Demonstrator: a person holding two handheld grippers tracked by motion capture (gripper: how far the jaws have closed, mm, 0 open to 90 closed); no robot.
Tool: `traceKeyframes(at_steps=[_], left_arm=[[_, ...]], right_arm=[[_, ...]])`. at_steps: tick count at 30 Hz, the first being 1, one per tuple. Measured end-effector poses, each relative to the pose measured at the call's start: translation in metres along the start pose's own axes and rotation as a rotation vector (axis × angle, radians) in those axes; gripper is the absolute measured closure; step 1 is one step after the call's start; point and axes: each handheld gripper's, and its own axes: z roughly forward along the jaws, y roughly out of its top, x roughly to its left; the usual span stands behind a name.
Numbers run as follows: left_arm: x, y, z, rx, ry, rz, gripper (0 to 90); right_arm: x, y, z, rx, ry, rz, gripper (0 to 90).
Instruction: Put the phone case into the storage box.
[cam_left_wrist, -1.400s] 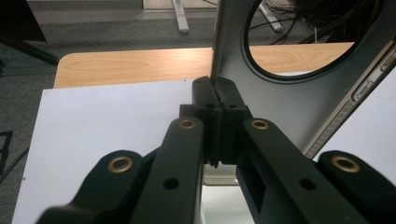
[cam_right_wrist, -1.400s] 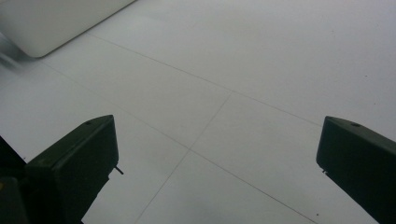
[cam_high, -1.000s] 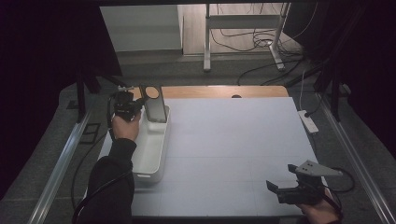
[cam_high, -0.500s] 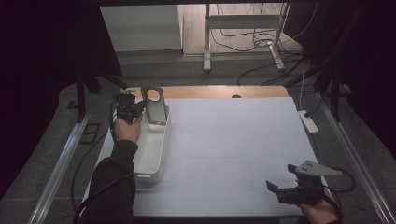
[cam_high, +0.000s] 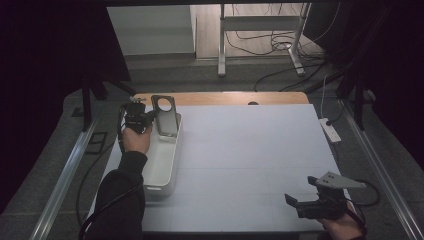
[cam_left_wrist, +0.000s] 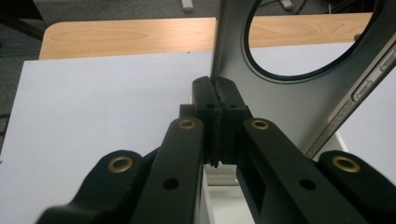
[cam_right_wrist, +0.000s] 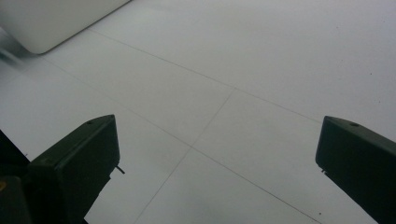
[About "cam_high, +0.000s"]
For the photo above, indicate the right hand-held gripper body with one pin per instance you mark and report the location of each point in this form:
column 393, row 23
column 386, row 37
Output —
column 321, row 208

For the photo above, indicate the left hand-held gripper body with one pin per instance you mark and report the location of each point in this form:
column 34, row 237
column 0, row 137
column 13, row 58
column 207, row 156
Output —
column 134, row 115

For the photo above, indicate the silver phone back cover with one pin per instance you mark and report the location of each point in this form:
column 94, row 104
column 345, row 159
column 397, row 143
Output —
column 166, row 118

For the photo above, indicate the white plastic storage bin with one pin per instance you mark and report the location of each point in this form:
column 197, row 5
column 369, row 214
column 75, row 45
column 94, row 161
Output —
column 161, row 163

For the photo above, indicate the person's left hand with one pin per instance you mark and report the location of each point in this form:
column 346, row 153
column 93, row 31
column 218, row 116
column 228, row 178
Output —
column 136, row 141

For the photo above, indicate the person's right hand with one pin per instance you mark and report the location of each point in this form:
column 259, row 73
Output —
column 345, row 228

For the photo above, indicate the black metal stand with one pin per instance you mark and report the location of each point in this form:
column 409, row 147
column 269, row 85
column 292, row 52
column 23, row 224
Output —
column 87, row 103
column 358, row 103

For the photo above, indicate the white power strip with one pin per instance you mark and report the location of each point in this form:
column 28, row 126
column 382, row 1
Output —
column 330, row 130

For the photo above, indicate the white table cover board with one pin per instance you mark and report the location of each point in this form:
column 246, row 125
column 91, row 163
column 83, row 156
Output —
column 253, row 150

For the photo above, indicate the wooden table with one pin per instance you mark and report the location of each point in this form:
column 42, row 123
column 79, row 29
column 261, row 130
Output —
column 213, row 99

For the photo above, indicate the white cabinet panel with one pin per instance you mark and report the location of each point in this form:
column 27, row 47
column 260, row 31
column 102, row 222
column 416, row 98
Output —
column 151, row 30

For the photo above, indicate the dark curtain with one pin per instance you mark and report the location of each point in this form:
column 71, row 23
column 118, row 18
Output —
column 393, row 66
column 43, row 66

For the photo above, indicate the aluminium floor rail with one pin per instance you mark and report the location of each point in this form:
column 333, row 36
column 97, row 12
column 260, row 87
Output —
column 68, row 173
column 380, row 166

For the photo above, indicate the grey metal desk frame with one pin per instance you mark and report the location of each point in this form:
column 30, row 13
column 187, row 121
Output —
column 258, row 23

